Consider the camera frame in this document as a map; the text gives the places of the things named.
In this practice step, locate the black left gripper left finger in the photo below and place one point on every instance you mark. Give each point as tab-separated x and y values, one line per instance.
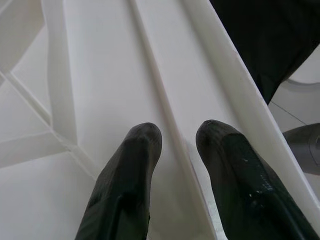
125	187

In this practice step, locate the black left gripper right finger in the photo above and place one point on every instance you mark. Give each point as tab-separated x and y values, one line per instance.
245	195

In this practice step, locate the white plastic table top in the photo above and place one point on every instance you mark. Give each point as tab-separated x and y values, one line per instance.
112	75

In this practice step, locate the grey rounded object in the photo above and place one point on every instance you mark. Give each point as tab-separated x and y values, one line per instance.
305	147

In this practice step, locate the white round floor stand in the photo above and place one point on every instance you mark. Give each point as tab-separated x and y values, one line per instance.
310	72

